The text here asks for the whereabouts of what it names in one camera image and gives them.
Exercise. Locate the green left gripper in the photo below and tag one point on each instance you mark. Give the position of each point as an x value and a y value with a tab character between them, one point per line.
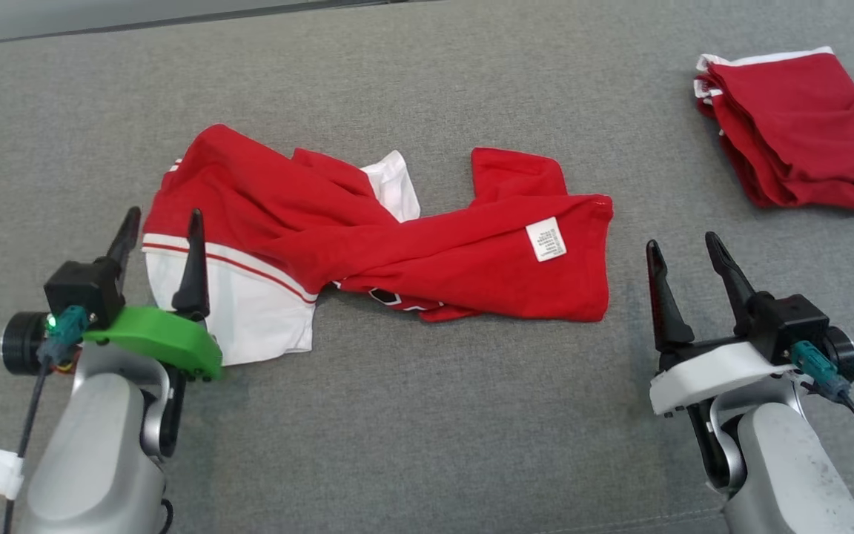
160	341

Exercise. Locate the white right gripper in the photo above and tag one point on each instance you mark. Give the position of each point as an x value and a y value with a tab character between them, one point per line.
716	371

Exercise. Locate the red shorts with white stripe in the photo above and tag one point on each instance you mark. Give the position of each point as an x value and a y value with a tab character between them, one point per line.
805	133

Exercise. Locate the red and white t-shirt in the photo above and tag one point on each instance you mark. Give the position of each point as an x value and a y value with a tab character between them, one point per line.
412	252

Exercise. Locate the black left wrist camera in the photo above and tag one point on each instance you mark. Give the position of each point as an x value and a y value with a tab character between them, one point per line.
82	293

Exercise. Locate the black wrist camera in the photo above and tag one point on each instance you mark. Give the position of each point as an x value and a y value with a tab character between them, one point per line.
794	322
82	293

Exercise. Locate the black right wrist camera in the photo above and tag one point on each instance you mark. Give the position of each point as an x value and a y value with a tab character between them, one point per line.
794	322

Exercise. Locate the teal left camera connector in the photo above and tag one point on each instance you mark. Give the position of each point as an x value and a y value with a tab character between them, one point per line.
64	330

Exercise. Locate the teal camera connector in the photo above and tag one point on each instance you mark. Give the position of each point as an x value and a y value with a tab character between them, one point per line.
64	330
820	367

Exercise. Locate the teal right camera connector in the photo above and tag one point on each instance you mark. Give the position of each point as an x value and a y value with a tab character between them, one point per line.
820	367

